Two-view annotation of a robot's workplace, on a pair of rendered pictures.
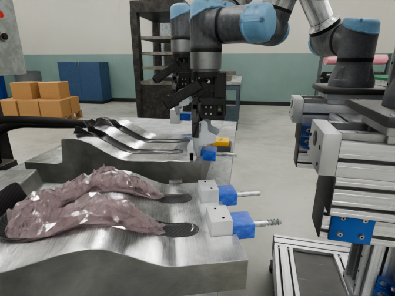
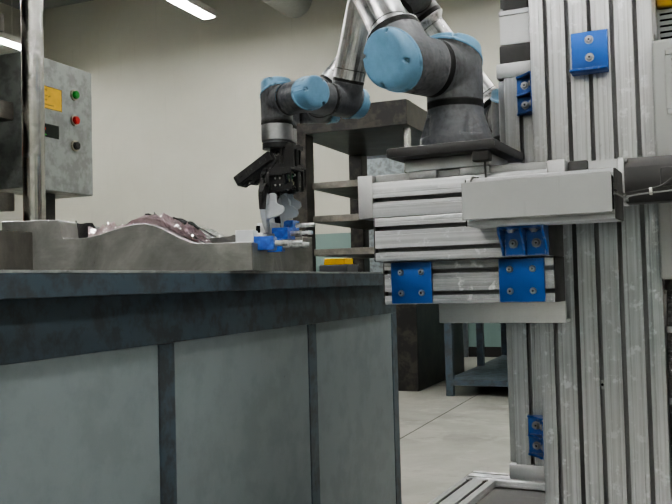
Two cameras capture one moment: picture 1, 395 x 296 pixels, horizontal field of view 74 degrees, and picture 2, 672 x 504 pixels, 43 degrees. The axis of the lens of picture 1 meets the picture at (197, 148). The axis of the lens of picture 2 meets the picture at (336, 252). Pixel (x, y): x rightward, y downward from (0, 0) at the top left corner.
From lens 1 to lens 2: 141 cm
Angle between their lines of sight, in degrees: 24
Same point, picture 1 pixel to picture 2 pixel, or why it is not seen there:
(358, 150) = (386, 188)
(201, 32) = (267, 106)
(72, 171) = not seen: hidden behind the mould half
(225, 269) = (234, 249)
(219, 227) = (242, 235)
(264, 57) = not seen: hidden behind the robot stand
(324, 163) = (362, 205)
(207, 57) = (273, 128)
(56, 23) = (138, 174)
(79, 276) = (133, 245)
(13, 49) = (83, 162)
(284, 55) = not seen: outside the picture
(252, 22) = (299, 91)
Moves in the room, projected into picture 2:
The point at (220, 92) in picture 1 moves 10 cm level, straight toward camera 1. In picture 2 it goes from (288, 162) to (272, 156)
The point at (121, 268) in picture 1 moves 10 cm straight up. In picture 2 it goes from (161, 241) to (160, 189)
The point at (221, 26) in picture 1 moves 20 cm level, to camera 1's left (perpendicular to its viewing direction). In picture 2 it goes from (280, 98) to (198, 104)
